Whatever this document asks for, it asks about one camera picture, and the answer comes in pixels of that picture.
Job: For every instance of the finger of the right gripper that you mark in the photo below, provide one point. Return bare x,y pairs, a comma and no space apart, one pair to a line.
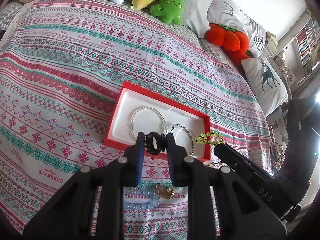
232,158

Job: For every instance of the patterned bed cover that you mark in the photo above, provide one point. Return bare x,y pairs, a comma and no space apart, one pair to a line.
63,63

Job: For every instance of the bookshelf with books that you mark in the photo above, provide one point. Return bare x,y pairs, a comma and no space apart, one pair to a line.
308,46

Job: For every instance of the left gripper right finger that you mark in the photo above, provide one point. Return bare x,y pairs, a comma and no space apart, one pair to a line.
220,204

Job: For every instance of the red jewelry box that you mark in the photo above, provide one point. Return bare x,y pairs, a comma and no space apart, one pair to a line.
141,110

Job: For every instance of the green star plush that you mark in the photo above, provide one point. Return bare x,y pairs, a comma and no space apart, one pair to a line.
169,11

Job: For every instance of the orange pumpkin plush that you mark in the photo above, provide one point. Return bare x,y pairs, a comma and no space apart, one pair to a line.
234,43

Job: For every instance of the grey printed pillow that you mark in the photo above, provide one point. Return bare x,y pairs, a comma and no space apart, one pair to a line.
227,13

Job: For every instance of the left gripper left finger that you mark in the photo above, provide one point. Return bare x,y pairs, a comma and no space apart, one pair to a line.
68,214

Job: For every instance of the white deer pillow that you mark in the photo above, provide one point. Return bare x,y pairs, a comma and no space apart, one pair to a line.
265,84

